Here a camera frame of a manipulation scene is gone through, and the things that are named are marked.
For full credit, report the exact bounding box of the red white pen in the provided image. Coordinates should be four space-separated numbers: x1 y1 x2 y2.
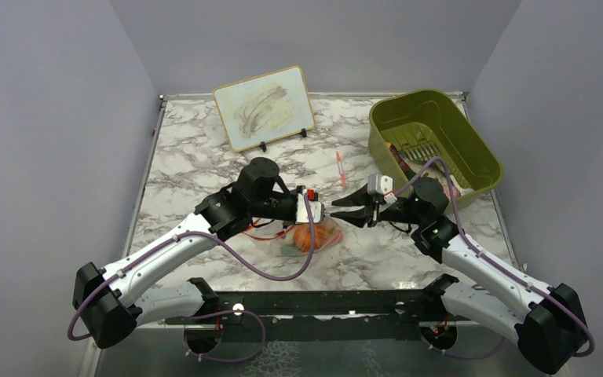
335 151 347 188

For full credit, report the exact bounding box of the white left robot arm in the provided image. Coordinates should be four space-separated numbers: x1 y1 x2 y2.
67 157 324 349

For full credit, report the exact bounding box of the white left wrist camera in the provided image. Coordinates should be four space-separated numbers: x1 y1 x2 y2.
294 188 325 225

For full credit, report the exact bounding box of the olive green plastic bin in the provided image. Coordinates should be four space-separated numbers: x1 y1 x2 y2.
368 89 503 209

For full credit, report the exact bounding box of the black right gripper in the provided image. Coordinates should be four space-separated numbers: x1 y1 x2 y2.
331 184 425 229

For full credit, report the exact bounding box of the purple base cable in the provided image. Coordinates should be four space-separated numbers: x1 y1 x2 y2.
419 324 508 361
183 305 269 364

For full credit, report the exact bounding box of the clear zip bag orange zipper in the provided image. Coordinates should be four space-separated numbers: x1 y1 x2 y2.
243 218 344 257

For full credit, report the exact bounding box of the yellow framed whiteboard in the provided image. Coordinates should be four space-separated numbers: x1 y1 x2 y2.
213 66 316 152

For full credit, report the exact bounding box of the silver toy fish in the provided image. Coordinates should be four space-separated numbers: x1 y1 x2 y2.
404 161 459 188

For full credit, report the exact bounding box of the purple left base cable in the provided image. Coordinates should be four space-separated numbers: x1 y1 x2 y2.
183 305 269 364

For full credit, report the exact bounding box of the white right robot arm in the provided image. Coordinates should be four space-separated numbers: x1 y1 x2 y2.
332 174 592 375

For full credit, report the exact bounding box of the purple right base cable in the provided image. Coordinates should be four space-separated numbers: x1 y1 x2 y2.
419 324 508 361

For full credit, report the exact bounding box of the orange toy pumpkin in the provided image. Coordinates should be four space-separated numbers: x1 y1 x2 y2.
292 225 341 253

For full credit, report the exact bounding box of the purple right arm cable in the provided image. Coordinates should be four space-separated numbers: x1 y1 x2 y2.
392 156 597 358

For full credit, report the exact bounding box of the green toy cucumber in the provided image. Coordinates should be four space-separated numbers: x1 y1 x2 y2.
280 244 306 257

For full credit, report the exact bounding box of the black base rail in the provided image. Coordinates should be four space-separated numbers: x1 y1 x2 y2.
164 289 458 350

